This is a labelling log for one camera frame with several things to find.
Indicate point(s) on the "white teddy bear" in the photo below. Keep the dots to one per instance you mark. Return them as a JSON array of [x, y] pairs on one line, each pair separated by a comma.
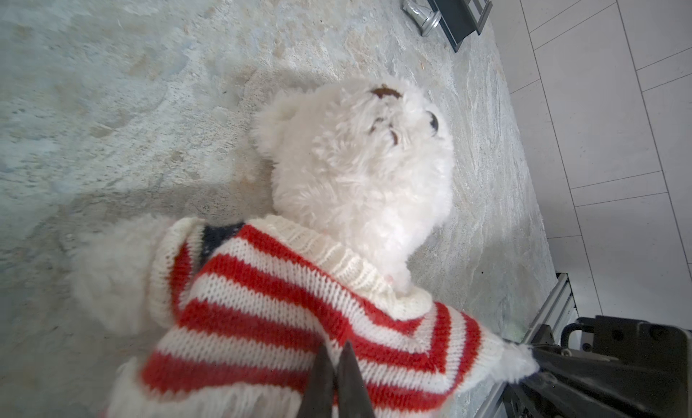
[[366, 163]]

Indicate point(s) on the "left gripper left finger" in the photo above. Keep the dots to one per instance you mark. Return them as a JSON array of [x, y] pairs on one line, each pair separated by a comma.
[[317, 401]]

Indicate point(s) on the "small metal cylinder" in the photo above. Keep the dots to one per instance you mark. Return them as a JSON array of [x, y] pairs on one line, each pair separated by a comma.
[[425, 18]]

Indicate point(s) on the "black white checkerboard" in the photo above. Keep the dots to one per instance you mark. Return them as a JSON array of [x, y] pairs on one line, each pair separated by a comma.
[[461, 18]]

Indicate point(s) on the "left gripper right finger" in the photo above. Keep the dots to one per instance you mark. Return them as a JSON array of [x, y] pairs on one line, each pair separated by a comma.
[[352, 394]]

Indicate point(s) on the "red white striped sweater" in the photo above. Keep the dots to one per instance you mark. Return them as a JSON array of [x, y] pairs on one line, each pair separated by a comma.
[[246, 307]]

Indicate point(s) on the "aluminium front rail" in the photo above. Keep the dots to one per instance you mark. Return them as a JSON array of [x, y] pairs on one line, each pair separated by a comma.
[[558, 310]]

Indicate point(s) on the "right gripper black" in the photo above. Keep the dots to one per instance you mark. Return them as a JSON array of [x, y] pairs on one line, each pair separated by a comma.
[[606, 367]]

